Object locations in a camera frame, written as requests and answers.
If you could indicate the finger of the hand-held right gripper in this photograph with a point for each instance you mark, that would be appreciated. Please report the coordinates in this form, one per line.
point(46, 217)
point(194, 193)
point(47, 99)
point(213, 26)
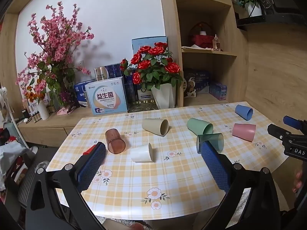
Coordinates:
point(293, 122)
point(279, 132)

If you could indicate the low wooden cabinet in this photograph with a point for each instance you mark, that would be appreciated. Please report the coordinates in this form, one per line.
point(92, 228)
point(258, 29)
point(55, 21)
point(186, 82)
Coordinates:
point(48, 130)

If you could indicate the white wall socket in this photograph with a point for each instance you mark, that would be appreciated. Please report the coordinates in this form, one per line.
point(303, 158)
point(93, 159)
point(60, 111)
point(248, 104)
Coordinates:
point(80, 63)

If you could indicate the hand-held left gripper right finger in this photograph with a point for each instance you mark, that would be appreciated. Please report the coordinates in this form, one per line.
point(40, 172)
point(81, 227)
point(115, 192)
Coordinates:
point(215, 167)

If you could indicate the white plastic bag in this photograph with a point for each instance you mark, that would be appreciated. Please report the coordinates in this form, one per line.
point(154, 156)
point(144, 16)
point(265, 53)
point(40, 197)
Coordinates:
point(10, 158)

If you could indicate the red roses in white vase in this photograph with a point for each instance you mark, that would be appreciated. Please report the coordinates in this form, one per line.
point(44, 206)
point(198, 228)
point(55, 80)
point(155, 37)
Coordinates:
point(156, 74)

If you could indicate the yellow checkered floral tablecloth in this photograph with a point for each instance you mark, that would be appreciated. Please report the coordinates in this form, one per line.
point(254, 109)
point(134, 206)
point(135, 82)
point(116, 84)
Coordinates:
point(153, 179)

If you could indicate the pink cup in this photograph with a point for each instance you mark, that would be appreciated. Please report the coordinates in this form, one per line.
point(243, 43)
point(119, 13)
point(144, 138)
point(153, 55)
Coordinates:
point(243, 131)

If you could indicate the white cup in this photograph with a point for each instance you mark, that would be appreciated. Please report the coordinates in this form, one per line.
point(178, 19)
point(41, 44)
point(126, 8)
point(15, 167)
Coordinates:
point(142, 152)

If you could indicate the green cup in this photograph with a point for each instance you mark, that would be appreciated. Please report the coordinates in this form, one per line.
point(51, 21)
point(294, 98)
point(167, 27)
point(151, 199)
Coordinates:
point(199, 126)

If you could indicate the wooden shelf unit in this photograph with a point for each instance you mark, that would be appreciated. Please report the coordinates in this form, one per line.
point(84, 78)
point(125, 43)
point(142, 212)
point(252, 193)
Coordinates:
point(230, 40)

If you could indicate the pink blossom flower arrangement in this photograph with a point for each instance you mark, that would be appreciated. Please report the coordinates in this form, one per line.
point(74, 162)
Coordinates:
point(56, 45)

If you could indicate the purple blue box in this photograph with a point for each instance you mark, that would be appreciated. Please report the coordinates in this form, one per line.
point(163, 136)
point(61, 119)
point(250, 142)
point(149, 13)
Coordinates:
point(218, 90)

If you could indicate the white and blue carton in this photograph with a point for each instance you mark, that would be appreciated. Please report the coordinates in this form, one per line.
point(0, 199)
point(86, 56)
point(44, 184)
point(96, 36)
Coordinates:
point(108, 97)

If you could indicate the blue and white package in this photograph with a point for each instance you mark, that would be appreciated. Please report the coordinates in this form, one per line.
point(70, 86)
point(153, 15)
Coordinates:
point(80, 92)

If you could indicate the tall dark blue box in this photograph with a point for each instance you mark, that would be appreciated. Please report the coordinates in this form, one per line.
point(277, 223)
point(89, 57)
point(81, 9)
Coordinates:
point(130, 89)

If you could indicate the dark teal transparent cup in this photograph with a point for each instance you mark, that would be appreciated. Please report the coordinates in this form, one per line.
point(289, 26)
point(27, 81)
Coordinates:
point(211, 141)

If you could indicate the small white green box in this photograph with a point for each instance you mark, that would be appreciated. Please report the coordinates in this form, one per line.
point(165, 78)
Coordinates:
point(144, 94)

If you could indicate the silver and dark blue box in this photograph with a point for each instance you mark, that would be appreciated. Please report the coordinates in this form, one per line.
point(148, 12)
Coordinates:
point(108, 70)

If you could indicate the light blue flat box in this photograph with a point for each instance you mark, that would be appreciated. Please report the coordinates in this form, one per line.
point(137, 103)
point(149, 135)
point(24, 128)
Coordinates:
point(141, 43)

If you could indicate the glass perfume bottle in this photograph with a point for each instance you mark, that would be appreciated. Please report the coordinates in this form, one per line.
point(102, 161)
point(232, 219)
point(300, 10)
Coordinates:
point(216, 43)

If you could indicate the brown transparent cup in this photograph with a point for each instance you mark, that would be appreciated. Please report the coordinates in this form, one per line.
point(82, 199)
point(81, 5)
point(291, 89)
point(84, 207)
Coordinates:
point(115, 141)

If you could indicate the orange flowers in white vase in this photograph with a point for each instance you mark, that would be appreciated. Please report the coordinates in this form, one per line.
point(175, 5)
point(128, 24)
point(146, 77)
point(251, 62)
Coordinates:
point(43, 109)

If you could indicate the beige cup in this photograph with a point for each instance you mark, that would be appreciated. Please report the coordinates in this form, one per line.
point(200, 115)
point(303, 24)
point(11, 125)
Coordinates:
point(155, 126)

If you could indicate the row of small bottles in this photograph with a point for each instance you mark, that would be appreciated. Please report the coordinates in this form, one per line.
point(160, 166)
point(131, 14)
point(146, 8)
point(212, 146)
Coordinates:
point(33, 117)

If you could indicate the person's right hand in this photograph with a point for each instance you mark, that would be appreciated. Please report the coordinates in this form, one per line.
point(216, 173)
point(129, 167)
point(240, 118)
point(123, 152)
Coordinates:
point(298, 181)

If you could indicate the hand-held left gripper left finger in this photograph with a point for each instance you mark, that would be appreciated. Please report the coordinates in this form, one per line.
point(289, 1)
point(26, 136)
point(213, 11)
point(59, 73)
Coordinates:
point(91, 166)

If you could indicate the glass tray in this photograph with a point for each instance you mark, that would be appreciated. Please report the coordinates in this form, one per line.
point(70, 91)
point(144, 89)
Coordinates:
point(142, 105)

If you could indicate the blue cup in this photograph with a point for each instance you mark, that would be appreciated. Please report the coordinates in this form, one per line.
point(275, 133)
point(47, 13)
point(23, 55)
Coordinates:
point(244, 112)

